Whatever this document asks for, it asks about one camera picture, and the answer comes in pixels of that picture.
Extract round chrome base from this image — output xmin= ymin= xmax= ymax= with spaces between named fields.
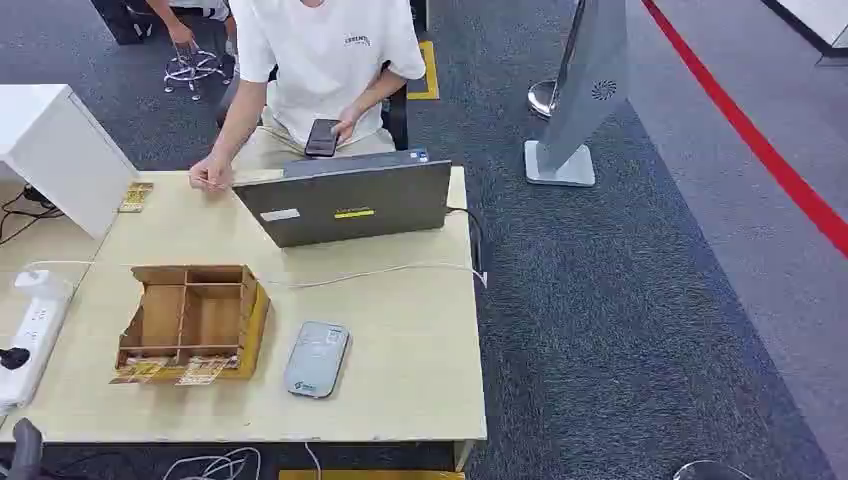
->
xmin=527 ymin=78 xmax=559 ymax=121

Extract round glass rim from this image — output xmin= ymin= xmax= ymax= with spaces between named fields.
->
xmin=671 ymin=459 xmax=755 ymax=480

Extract grey panel on stand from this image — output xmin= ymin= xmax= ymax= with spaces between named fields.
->
xmin=523 ymin=0 xmax=631 ymax=189

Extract red floor tape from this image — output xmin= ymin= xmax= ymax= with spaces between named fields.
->
xmin=640 ymin=0 xmax=848 ymax=261

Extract person's left hand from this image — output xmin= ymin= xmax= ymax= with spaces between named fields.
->
xmin=330 ymin=104 xmax=364 ymax=146

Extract thin white cable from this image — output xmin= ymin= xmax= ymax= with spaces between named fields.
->
xmin=13 ymin=260 xmax=490 ymax=291

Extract grey laptop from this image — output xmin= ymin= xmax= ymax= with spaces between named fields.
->
xmin=231 ymin=148 xmax=454 ymax=250

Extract person's right hand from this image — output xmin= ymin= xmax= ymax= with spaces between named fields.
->
xmin=188 ymin=154 xmax=235 ymax=194

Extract wooden card box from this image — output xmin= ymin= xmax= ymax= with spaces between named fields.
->
xmin=109 ymin=264 xmax=272 ymax=388

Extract yellow floor tape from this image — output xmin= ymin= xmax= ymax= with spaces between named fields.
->
xmin=406 ymin=40 xmax=441 ymax=102

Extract person in seat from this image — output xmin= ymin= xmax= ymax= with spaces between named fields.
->
xmin=188 ymin=0 xmax=429 ymax=194

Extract black cables bundle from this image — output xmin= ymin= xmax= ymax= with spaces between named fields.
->
xmin=0 ymin=184 xmax=66 ymax=248

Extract white power strip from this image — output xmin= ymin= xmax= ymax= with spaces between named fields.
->
xmin=0 ymin=269 xmax=75 ymax=413

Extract black smartphone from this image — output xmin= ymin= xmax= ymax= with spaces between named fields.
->
xmin=303 ymin=118 xmax=343 ymax=160

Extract white platform with black edge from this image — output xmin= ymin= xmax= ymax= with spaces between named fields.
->
xmin=760 ymin=0 xmax=848 ymax=68

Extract white cable loops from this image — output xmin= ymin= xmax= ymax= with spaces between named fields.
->
xmin=161 ymin=447 xmax=264 ymax=480

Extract chrome stool base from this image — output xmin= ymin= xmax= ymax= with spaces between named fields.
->
xmin=162 ymin=40 xmax=231 ymax=102

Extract stack of printed cards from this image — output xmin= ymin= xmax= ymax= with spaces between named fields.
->
xmin=118 ymin=181 xmax=156 ymax=215

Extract white cabinet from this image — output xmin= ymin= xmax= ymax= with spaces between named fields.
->
xmin=0 ymin=83 xmax=141 ymax=240

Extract black laptop power cable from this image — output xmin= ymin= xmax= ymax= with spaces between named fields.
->
xmin=446 ymin=206 xmax=490 ymax=278

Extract printed cards in box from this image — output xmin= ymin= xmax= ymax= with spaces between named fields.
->
xmin=111 ymin=355 xmax=240 ymax=388

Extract person standing behind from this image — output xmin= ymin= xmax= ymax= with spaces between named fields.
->
xmin=144 ymin=0 xmax=240 ymax=49

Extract white hanging cable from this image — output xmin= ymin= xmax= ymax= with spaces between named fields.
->
xmin=303 ymin=441 xmax=324 ymax=480

